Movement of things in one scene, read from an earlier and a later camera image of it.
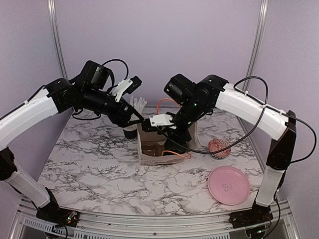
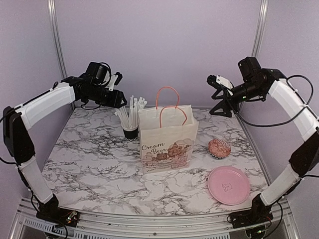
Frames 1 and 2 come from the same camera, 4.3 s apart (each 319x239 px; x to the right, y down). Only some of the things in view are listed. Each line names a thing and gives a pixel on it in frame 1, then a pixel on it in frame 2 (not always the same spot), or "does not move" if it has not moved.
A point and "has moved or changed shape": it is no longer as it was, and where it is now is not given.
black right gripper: (173, 134) -> (223, 103)
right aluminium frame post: (257, 41) does not move
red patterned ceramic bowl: (216, 144) does not move
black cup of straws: (130, 132) does not move
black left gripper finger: (132, 110) -> (117, 98)
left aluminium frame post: (53, 13) does not move
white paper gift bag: (171, 158) has moved or changed shape
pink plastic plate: (229, 184) does not move
